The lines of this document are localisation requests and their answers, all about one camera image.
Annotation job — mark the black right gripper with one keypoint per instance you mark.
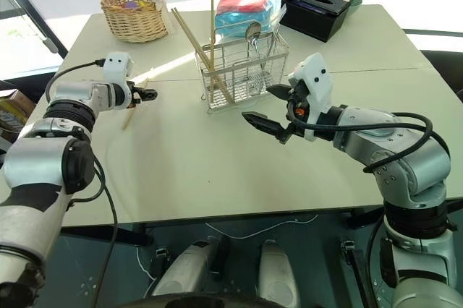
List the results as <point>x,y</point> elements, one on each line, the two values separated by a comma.
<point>292,98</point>

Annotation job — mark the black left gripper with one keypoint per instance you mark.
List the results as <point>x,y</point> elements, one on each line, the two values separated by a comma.
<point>136,96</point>

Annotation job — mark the light wooden chopstick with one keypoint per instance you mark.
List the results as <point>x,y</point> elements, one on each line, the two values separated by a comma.
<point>190,31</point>
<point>185,31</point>
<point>128,119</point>
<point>212,15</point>

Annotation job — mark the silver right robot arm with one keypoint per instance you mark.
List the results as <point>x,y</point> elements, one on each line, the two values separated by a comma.
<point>416,163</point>

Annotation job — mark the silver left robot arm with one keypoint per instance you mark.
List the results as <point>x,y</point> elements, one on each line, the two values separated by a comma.
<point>40,163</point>

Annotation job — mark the stainless steel fork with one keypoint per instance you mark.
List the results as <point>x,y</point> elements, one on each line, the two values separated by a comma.
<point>275,33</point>

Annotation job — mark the stainless steel spoon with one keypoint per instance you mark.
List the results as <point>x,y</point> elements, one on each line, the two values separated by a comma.
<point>253,29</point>

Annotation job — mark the yellow item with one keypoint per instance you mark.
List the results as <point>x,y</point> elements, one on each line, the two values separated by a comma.
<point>146,4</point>

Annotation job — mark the purple item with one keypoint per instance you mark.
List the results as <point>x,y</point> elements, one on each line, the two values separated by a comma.
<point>130,5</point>

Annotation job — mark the black tissue box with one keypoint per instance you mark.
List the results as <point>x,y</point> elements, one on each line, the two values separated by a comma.
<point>311,19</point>

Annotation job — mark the dark green cup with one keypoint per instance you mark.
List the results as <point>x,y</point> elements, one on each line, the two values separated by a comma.
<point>354,6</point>

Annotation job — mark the brown cardboard box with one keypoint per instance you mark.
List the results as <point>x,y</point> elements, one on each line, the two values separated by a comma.
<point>14,105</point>

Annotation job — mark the white rounded robot cover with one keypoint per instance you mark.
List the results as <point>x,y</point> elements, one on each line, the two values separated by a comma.
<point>276,272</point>
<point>188,268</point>

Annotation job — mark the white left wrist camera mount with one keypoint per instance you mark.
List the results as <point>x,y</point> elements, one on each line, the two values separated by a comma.
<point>115,66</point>

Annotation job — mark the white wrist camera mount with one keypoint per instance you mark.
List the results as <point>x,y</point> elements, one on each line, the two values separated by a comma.
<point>115,66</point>
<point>318,87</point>

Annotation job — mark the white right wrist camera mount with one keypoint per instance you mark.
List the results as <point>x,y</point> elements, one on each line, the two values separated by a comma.
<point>318,87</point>

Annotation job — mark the black table frame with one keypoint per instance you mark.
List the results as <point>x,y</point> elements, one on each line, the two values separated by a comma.
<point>141,239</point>

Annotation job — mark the black window frame bar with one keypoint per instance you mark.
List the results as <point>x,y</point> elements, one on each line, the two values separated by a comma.
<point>32,8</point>

